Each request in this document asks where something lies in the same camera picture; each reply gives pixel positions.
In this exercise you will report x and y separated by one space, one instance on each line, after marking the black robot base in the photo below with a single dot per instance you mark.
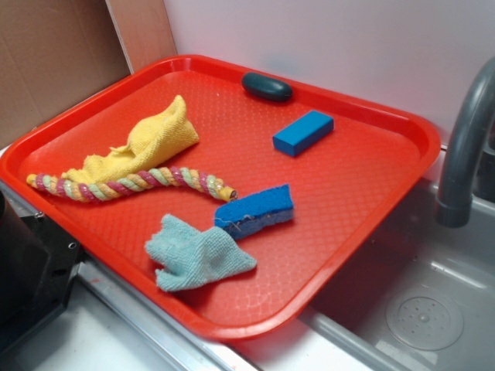
39 261

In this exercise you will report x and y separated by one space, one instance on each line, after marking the blue sponge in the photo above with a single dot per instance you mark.
251 214

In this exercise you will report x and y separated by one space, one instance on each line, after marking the red plastic tray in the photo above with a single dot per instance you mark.
342 186

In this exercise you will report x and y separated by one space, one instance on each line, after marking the blue rectangular block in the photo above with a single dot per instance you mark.
302 133

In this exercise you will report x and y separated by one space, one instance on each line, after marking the light blue cloth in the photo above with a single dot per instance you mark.
191 258

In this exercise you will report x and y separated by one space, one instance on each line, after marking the dark green oval object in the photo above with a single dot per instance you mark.
265 87

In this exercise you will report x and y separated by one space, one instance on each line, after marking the yellow cloth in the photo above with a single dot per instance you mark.
152 141

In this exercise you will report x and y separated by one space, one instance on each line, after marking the grey faucet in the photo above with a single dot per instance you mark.
468 168

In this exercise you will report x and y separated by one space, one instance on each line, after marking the grey plastic sink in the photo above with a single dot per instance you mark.
415 296

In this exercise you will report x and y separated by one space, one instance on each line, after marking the brown cardboard panel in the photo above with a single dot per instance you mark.
54 54

